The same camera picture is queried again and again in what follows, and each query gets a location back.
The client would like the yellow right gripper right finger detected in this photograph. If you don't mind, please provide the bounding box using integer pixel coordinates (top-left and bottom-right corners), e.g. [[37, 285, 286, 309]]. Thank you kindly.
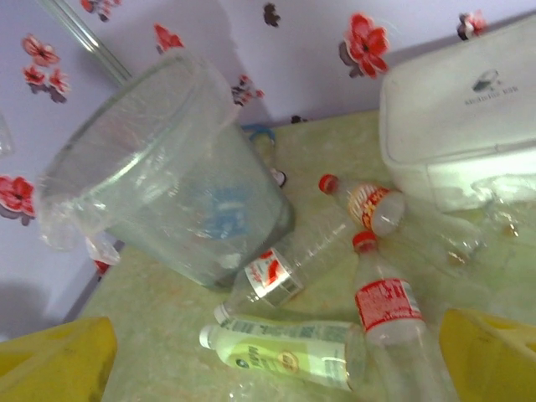
[[438, 308, 536, 402]]

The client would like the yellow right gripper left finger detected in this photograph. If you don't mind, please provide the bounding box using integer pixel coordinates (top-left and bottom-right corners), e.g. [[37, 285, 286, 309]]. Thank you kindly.
[[0, 316, 119, 402]]

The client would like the red cap red label bottle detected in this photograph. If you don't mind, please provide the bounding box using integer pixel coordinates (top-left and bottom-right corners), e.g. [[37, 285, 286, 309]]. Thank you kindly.
[[351, 229, 461, 402]]

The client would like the clear unlabelled plastic bottle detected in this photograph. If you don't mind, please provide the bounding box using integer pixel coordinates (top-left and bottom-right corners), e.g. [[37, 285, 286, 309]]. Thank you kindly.
[[393, 209, 489, 273]]

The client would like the small bottle yellow red label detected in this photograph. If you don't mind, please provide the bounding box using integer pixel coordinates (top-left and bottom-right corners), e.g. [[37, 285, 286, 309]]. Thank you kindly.
[[317, 173, 406, 236]]

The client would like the green tea plastic bottle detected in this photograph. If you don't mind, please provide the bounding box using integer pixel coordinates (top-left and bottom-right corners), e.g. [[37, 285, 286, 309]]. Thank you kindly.
[[198, 316, 369, 393]]

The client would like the clear bottle blue label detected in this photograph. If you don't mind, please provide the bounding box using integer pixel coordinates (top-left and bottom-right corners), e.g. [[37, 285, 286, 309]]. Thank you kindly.
[[183, 183, 256, 244]]

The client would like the clear bottle white red label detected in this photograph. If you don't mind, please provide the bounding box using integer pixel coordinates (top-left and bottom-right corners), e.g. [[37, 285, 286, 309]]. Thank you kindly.
[[213, 204, 357, 326]]

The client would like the transparent plastic bin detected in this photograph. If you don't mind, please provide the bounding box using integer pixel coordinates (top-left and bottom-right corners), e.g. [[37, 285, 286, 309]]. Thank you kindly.
[[35, 49, 296, 290]]

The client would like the white square storage box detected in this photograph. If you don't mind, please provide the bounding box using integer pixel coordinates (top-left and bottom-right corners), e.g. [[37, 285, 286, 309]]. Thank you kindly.
[[379, 12, 536, 213]]

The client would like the small black white object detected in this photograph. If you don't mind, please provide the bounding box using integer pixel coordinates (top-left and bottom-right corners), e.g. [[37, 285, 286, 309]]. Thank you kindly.
[[267, 167, 289, 188]]

